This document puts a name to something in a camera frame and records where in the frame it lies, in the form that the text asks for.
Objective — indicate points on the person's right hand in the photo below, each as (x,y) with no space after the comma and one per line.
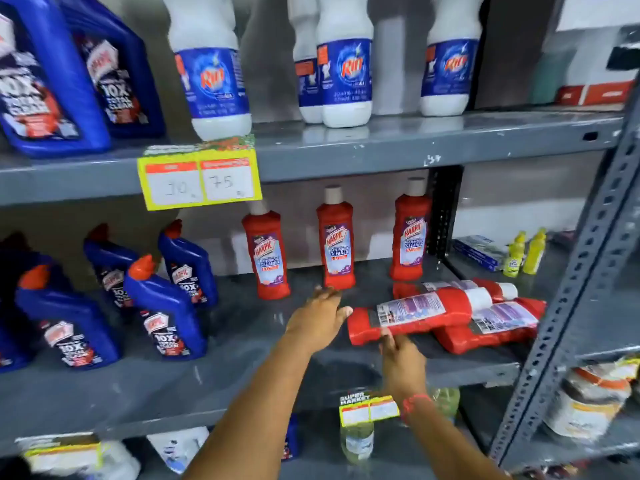
(402,367)

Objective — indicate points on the person's left hand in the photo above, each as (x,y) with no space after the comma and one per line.
(312,327)

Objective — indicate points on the person's right thumb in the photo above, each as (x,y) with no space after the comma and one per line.
(387,337)

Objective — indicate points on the person's left thumb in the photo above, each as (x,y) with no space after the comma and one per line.
(342,313)

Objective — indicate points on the red bathroom cleaner bottle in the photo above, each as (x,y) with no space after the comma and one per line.
(337,244)
(411,234)
(492,288)
(425,308)
(495,324)
(267,259)

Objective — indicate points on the person's left forearm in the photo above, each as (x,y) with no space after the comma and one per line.
(260,414)

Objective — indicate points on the person's right forearm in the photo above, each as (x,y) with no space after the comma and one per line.
(445,444)

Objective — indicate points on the small yellow price tag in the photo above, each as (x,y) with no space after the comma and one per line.
(370,410)

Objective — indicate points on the clear liquid bottle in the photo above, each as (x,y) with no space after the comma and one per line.
(357,442)
(446,402)

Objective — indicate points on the blue and white box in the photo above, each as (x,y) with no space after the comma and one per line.
(477,250)

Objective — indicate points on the blue packet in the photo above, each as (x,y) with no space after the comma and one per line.
(291,439)

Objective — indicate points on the small yellow bottle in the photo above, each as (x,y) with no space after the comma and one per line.
(514,257)
(534,252)

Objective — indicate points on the small blue toilet cleaner bottle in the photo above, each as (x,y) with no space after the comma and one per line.
(15,274)
(110,267)
(192,269)
(70,329)
(167,319)

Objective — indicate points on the grey metal shelf rack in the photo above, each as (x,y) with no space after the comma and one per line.
(350,154)

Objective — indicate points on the large yellow price tag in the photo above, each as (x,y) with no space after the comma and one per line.
(200,182)

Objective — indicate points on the grey perforated shelf rack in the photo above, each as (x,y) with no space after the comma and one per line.
(590,264)

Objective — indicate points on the white bottle with blue label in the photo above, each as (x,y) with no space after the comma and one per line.
(210,79)
(447,69)
(306,79)
(346,74)

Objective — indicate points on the yellow shelf tag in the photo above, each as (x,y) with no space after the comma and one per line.
(62,452)

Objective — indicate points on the large blue toilet cleaner bottle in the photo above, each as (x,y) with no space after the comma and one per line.
(40,79)
(122,79)

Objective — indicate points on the white and red box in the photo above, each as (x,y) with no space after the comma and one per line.
(595,54)

